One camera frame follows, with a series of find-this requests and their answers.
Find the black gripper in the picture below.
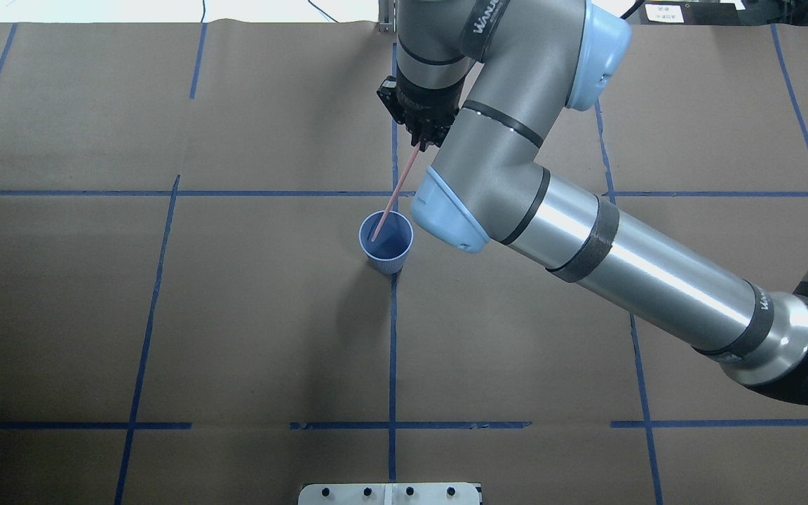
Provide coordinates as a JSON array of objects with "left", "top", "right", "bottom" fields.
[{"left": 394, "top": 73, "right": 465, "bottom": 151}]

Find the pink chopstick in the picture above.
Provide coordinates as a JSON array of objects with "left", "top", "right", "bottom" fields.
[{"left": 370, "top": 143, "right": 421, "bottom": 243}]

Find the blue ribbed cup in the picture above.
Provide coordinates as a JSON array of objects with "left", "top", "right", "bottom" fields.
[{"left": 357, "top": 211, "right": 414, "bottom": 275}]

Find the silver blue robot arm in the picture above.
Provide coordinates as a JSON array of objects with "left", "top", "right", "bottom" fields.
[{"left": 387, "top": 1, "right": 808, "bottom": 405}]

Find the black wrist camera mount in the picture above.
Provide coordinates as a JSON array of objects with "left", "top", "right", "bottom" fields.
[{"left": 377, "top": 76, "right": 405, "bottom": 125}]

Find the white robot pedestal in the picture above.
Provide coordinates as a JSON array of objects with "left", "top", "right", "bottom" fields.
[{"left": 297, "top": 482, "right": 484, "bottom": 504}]

